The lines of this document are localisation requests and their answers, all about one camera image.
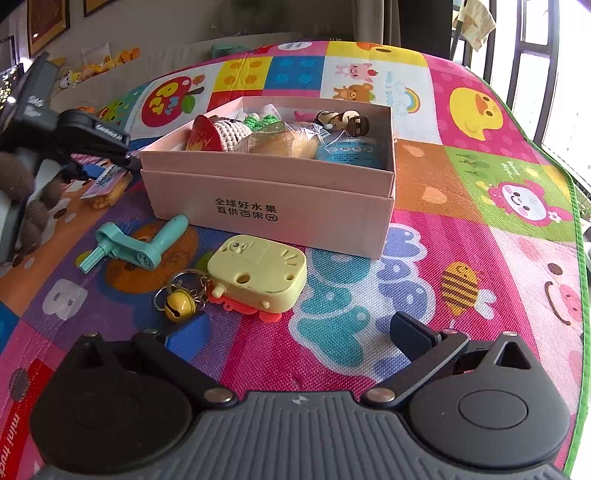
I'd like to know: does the white and maroon crochet toy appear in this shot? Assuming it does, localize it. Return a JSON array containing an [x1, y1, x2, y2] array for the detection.
[[213, 117, 254, 152]]

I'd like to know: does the colourful cartoon play mat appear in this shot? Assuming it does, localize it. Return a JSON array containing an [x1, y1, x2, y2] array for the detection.
[[0, 41, 585, 480]]

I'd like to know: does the teal plastic crank handle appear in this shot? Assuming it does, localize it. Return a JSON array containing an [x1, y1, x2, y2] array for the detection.
[[78, 215, 190, 274]]

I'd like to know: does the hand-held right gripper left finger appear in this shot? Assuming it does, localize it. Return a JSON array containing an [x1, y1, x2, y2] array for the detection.
[[69, 313, 235, 409]]

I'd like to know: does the pink biscuit packet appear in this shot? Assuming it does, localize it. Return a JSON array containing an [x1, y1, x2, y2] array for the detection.
[[79, 165, 134, 210]]

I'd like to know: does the green crochet toy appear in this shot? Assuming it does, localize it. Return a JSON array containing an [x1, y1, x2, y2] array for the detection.
[[242, 111, 283, 134]]

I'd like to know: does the pink cardboard box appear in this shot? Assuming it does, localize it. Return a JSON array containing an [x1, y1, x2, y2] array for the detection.
[[139, 96, 397, 259]]

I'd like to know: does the black window railing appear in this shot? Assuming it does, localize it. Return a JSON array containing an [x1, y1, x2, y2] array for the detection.
[[450, 0, 591, 158]]

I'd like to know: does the large framed picture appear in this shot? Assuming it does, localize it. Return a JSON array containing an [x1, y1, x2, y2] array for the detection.
[[27, 0, 71, 57]]

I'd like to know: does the orange plastic toy piece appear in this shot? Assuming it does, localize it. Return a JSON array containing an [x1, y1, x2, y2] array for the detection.
[[208, 284, 283, 324]]

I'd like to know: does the beige sofa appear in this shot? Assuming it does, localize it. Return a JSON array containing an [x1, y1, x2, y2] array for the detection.
[[46, 39, 282, 116]]

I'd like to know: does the gold bell keychain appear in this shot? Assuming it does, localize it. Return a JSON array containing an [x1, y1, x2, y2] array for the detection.
[[153, 270, 212, 324]]

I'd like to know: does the beige curtain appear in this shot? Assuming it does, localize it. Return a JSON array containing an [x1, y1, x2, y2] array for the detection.
[[355, 0, 402, 47]]

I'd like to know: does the pale yellow toy box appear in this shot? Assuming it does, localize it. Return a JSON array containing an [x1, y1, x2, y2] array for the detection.
[[207, 234, 308, 313]]

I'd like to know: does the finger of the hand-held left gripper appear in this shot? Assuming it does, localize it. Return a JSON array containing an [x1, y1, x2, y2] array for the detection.
[[69, 154, 112, 181], [104, 147, 142, 175]]

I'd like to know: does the red woven ball ornament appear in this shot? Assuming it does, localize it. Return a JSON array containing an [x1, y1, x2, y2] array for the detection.
[[186, 114, 225, 152]]

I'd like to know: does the green cloth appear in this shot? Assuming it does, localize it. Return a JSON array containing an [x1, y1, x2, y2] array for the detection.
[[211, 43, 249, 58]]

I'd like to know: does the bread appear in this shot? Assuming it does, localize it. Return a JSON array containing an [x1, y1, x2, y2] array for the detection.
[[247, 124, 320, 158]]

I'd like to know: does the blue and white packet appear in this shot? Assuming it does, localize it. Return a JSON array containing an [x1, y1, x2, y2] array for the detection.
[[315, 135, 385, 171]]

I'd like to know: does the brown figurine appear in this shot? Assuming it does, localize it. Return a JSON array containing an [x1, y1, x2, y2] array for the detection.
[[314, 109, 374, 139]]

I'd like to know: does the row of yellow plush toys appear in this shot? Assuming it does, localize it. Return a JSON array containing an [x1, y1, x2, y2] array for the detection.
[[58, 46, 140, 88]]

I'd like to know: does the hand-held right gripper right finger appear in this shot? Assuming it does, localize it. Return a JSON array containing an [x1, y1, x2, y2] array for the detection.
[[361, 312, 534, 409]]

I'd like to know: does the beige hanging cloth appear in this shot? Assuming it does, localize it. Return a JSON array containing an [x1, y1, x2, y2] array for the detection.
[[456, 0, 498, 51]]

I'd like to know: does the dark framed picture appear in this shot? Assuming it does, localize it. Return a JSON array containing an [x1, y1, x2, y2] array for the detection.
[[83, 0, 117, 18]]

